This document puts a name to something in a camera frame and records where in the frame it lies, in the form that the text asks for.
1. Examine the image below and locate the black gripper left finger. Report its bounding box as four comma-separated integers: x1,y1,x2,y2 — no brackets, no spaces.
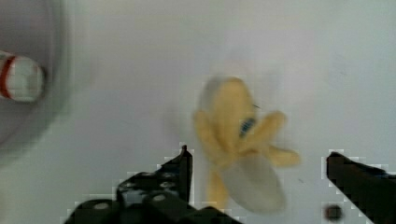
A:
64,146,242,224

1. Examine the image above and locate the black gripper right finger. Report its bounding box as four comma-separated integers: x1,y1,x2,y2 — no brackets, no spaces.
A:
326,152,396,224

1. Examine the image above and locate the yellow peeled toy banana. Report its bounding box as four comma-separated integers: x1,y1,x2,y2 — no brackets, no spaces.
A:
192,77,301,214

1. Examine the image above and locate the red ketchup bottle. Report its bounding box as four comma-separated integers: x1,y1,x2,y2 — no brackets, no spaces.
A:
0,50,45,102

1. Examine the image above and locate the grey round plate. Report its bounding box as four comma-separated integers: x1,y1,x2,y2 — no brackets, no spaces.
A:
0,0,68,157

